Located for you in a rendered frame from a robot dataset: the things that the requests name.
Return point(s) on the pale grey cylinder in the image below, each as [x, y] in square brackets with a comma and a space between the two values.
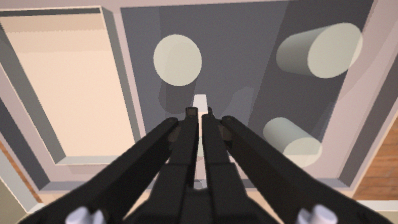
[325, 52]
[200, 147]
[293, 142]
[177, 60]

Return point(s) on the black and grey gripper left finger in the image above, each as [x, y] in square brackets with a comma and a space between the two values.
[109, 196]

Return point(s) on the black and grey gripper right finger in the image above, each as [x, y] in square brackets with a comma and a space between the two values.
[294, 195]

